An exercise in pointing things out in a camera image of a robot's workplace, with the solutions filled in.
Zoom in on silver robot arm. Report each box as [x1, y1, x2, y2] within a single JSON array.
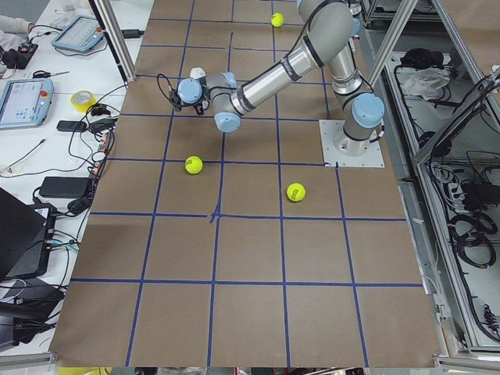
[[163, 1, 384, 157]]

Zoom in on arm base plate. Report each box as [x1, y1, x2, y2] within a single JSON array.
[[319, 120, 385, 168]]

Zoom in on near teach pendant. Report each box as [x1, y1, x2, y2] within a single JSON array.
[[1, 78, 54, 130]]

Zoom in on black power brick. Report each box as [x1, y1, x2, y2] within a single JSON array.
[[39, 177, 90, 198]]

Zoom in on black phone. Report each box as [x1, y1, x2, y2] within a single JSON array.
[[56, 120, 88, 133]]

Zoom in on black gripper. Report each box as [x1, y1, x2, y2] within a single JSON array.
[[169, 89, 204, 116]]

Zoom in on crumpled white cloth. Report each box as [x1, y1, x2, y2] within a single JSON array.
[[402, 68, 450, 101]]

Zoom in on black laptop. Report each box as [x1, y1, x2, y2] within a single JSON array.
[[1, 189, 55, 280]]

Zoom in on scissors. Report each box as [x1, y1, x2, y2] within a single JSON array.
[[32, 70, 69, 79]]

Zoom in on front Roland Garros tennis ball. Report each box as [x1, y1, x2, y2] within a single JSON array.
[[184, 155, 203, 175]]

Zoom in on tennis ball near base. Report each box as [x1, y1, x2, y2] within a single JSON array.
[[286, 182, 306, 202]]

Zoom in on far teach pendant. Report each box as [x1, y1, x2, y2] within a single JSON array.
[[52, 16, 104, 54]]

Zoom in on centre back tennis ball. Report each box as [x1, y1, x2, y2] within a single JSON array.
[[270, 12, 284, 27]]

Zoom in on teach pendant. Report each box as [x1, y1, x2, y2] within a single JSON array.
[[52, 16, 104, 54], [1, 78, 54, 130]]

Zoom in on yellow tape roll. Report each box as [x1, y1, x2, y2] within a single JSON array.
[[70, 90, 97, 113]]

